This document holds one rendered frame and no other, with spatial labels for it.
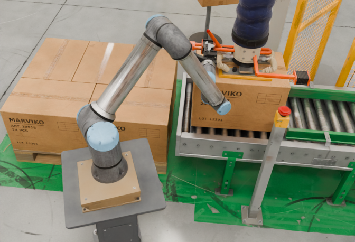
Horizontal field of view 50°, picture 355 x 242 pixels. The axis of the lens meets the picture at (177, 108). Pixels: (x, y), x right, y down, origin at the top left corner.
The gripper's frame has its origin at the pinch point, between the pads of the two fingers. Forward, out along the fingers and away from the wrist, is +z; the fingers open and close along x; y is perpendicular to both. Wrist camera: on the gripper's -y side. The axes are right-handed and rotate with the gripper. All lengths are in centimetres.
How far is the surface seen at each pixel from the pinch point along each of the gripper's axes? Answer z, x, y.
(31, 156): -20, -100, -127
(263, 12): -9.5, 31.8, 30.0
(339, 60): 165, -107, 160
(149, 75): 36, -54, -41
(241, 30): -7.8, 18.4, 20.0
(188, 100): 8, -53, -7
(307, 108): 11, -53, 81
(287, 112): -52, -4, 46
